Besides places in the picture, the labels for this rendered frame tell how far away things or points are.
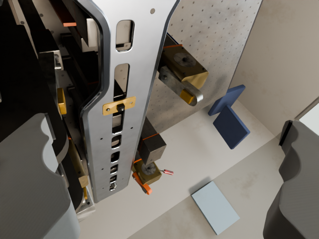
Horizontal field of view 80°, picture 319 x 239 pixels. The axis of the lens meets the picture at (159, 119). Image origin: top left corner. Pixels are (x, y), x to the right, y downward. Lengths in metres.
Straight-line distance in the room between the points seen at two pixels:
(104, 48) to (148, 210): 2.50
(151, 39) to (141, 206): 2.49
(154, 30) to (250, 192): 2.68
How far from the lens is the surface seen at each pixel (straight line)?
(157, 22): 0.38
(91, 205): 0.67
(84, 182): 0.56
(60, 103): 0.28
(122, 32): 0.37
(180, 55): 0.52
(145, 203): 2.74
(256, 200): 2.91
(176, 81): 0.46
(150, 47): 0.40
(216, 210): 2.66
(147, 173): 0.99
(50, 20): 0.66
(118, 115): 0.53
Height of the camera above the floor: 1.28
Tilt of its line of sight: 26 degrees down
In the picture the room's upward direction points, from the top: 145 degrees clockwise
